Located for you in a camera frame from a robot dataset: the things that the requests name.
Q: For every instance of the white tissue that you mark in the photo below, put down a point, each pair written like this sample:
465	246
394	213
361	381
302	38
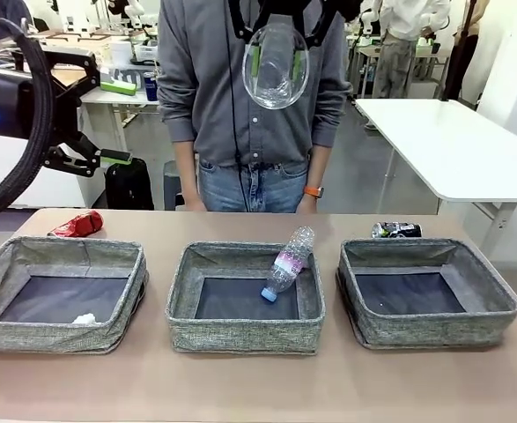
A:
85	319

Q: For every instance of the person's left forearm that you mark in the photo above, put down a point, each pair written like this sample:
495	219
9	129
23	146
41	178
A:
317	167

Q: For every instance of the small white plastic crate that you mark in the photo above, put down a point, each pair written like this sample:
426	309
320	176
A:
148	53

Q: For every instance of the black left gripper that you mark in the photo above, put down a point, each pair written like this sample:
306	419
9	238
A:
2	106

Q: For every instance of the clear crushed plastic bottle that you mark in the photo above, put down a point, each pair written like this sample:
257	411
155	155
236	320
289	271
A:
275	88

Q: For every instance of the wooden top table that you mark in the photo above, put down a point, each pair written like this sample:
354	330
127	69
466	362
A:
71	77

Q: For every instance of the person in brown clothes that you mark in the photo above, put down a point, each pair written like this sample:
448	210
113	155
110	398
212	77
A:
460	66

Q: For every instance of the pink label water bottle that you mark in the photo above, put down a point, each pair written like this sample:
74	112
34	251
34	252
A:
286	264

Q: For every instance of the grey stool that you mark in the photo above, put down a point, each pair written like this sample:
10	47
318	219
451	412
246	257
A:
172	180

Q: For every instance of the crushed red can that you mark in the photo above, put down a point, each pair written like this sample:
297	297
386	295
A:
79	224

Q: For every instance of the black bag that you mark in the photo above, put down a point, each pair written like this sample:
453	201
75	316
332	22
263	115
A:
130	185

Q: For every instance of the person in grey shirt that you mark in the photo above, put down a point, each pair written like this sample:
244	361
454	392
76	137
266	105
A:
223	132

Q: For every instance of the white slotted crate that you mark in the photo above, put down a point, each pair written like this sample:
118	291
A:
64	40

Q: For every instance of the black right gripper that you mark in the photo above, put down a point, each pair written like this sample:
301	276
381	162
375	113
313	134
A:
282	5

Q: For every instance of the small white desk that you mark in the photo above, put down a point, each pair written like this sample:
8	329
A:
108	100

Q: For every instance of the person's right hand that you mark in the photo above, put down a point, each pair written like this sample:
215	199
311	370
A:
194	202

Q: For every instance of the person's left hand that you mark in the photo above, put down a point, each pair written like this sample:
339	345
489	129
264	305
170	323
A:
308	206

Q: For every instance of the person's right forearm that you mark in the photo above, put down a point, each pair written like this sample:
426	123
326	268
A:
185	163

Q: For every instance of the person in white shirt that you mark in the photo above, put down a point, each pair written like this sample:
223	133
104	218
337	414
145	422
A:
410	26

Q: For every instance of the orange wrist watch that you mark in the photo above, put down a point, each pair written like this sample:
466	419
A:
314	192

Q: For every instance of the dark blue bottle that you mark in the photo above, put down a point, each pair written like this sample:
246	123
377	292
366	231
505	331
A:
151	90

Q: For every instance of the grey fabric basket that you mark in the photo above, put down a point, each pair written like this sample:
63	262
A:
42	339
416	330
240	335

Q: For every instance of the crushed black can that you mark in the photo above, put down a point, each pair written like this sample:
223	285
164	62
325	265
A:
396	230

